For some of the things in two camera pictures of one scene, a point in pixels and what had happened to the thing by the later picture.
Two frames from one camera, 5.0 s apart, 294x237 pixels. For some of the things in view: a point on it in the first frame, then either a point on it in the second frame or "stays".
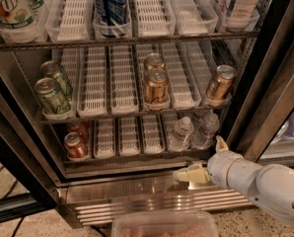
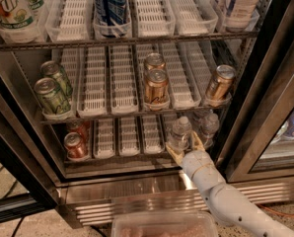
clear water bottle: x=179 y=138 stays
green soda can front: x=54 y=98 stays
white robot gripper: x=218 y=170 to x=193 y=162
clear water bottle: x=206 y=128 stays
